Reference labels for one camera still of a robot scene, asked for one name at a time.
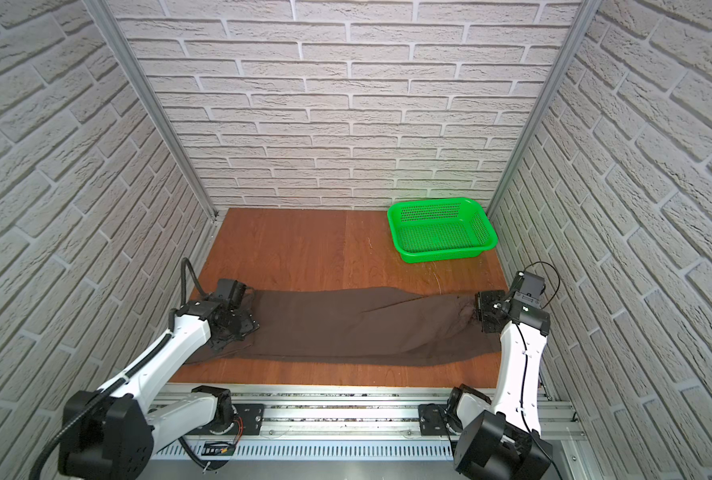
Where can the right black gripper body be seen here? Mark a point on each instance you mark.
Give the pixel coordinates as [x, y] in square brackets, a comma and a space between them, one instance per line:
[490, 304]

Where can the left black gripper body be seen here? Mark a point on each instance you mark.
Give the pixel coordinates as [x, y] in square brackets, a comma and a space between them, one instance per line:
[247, 324]

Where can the brown trousers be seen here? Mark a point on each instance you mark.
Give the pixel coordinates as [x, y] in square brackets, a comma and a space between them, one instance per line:
[377, 326]

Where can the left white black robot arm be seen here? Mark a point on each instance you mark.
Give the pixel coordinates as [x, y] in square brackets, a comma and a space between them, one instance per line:
[113, 432]

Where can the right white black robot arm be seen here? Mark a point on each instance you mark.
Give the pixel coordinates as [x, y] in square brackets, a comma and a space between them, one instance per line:
[500, 437]

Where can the green plastic basket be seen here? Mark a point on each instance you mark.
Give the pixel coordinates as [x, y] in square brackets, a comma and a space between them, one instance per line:
[440, 229]

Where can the small black electronics box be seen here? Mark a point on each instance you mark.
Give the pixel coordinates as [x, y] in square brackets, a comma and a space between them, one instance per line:
[219, 449]

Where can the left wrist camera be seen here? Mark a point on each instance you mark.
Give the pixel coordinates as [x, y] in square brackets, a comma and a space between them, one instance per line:
[230, 291]

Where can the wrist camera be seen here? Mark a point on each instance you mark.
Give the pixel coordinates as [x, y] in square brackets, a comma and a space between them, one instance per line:
[528, 288]
[230, 291]

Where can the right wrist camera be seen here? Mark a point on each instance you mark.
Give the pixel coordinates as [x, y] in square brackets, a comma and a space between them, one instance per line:
[528, 288]

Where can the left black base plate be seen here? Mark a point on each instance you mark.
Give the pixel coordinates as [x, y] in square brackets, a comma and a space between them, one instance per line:
[248, 415]

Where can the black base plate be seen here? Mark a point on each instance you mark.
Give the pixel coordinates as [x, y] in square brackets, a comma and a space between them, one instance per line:
[248, 415]
[436, 420]

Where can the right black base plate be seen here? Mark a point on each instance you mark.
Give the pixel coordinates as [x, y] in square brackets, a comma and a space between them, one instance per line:
[436, 420]

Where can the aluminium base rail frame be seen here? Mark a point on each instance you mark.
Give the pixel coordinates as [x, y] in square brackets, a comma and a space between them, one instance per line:
[372, 424]

